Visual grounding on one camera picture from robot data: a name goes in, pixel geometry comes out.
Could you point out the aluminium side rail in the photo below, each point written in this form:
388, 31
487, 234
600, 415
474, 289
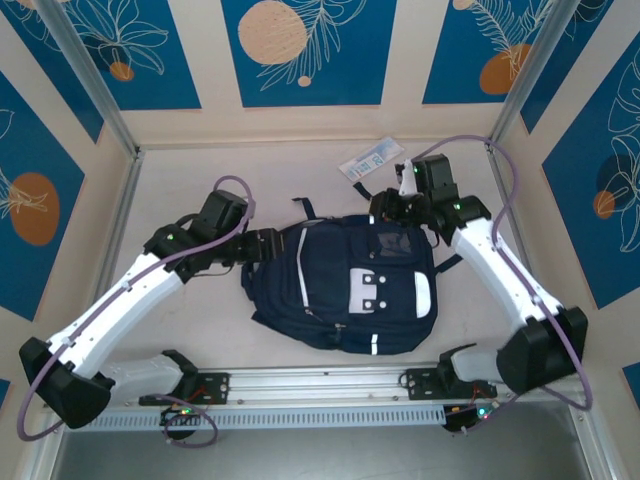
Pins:
520, 240
122, 210

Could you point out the blue panel orange circle fern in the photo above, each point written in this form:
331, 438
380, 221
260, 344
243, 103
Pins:
450, 50

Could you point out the blue panel orange oval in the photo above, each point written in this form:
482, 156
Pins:
30, 150

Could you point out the blue panel white leaf drawing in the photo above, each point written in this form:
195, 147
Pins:
590, 225

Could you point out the small black controller board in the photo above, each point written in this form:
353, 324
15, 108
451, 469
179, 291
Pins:
470, 417
180, 415

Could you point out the navy blue backpack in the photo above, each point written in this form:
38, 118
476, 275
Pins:
340, 280

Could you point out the blue panel white flower drawing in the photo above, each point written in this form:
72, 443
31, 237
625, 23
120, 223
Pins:
150, 85

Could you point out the blue panel large peach circle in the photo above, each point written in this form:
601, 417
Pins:
350, 75

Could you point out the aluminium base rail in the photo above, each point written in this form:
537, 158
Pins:
320, 382

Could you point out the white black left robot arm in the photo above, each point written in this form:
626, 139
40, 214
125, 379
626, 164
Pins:
115, 310

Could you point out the aluminium frame post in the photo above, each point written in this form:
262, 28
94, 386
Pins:
88, 70
547, 70

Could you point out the white blue plastic packet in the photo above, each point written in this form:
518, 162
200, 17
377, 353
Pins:
372, 160

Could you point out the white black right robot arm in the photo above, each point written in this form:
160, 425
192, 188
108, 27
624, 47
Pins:
500, 280

